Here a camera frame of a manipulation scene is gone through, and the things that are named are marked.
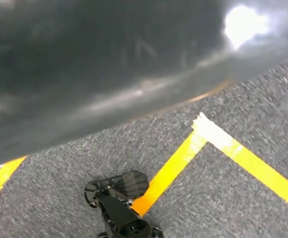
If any black robot wheel leg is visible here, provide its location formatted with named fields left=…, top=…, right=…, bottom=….
left=84, top=170, right=164, bottom=238

